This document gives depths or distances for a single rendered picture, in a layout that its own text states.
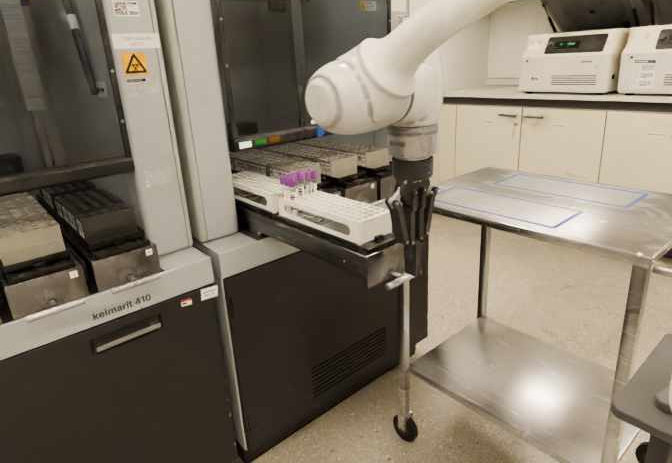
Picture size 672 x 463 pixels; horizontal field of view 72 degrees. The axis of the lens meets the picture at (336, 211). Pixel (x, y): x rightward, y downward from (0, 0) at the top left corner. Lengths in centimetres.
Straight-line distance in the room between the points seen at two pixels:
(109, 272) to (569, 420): 116
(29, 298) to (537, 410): 122
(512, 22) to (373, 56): 346
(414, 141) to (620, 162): 241
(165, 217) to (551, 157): 259
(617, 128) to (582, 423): 204
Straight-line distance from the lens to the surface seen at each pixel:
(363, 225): 94
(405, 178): 84
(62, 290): 109
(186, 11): 121
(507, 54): 410
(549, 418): 140
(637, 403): 82
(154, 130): 117
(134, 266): 112
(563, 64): 322
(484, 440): 171
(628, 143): 311
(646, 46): 309
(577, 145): 321
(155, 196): 119
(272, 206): 118
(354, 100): 64
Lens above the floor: 118
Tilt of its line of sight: 18 degrees down
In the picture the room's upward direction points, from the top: 3 degrees counter-clockwise
